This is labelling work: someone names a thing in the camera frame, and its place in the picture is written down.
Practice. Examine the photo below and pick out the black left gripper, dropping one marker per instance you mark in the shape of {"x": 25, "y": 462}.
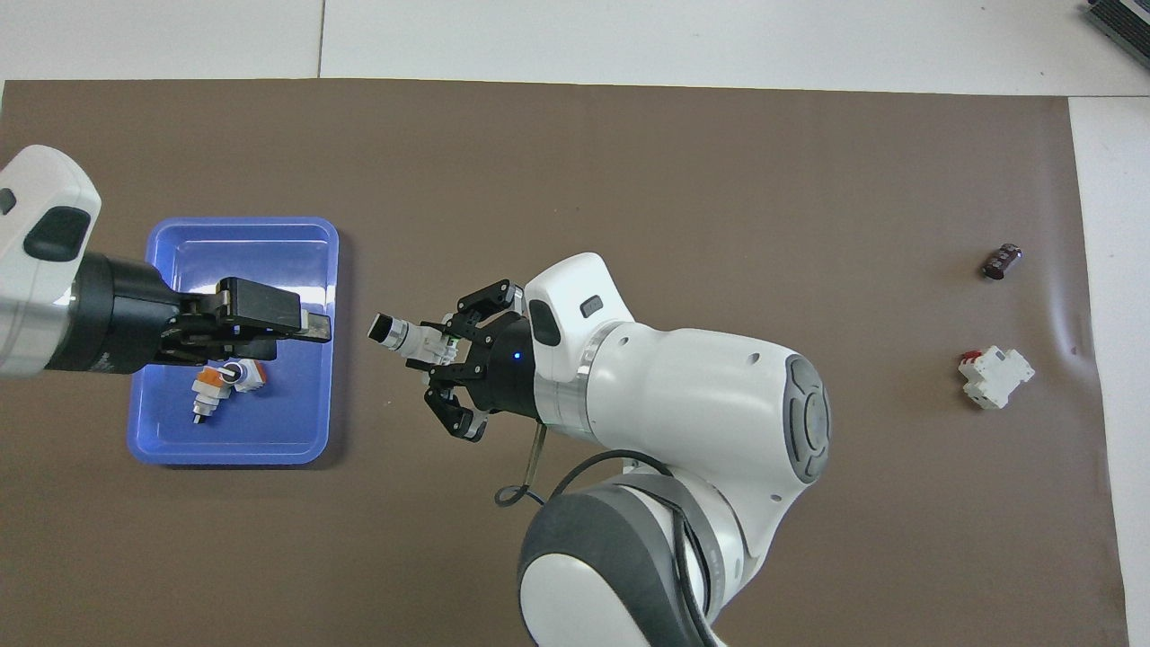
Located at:
{"x": 117, "y": 314}

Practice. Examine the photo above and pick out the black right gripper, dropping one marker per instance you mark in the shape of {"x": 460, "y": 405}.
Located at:
{"x": 508, "y": 368}

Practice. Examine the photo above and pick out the white switch with black knob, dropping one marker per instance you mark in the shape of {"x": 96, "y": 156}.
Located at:
{"x": 409, "y": 337}

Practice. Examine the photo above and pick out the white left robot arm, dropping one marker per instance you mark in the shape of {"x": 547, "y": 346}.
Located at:
{"x": 36, "y": 198}

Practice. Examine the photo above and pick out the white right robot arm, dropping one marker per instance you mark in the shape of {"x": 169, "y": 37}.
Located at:
{"x": 701, "y": 395}

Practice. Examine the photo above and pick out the blue plastic tray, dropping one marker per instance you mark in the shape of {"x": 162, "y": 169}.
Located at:
{"x": 260, "y": 252}

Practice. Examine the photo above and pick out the brown table mat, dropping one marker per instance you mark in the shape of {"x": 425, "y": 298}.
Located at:
{"x": 809, "y": 180}

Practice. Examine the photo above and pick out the white circuit breaker, red lever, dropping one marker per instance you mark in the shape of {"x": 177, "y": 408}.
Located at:
{"x": 993, "y": 377}

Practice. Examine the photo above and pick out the small black electronic component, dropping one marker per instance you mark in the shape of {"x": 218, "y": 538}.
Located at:
{"x": 1002, "y": 261}

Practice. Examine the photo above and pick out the black ribbed device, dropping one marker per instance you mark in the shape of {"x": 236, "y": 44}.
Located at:
{"x": 1123, "y": 22}

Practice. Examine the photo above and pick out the white orange switch, black knob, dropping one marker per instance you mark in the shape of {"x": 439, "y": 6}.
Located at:
{"x": 252, "y": 377}

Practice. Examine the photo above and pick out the orange white switch, white shaft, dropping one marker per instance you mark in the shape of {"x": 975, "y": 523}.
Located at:
{"x": 207, "y": 391}

